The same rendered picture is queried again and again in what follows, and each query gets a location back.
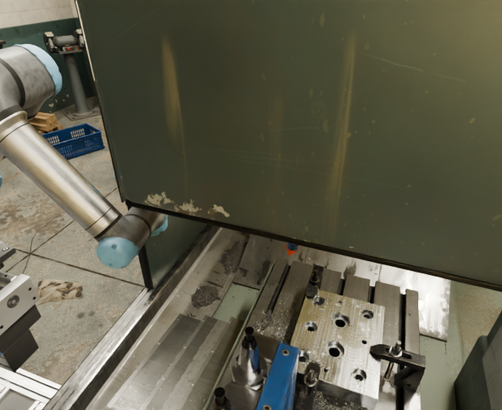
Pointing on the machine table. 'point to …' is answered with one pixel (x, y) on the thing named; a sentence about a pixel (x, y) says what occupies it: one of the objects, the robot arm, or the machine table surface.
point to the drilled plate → (341, 346)
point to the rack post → (291, 392)
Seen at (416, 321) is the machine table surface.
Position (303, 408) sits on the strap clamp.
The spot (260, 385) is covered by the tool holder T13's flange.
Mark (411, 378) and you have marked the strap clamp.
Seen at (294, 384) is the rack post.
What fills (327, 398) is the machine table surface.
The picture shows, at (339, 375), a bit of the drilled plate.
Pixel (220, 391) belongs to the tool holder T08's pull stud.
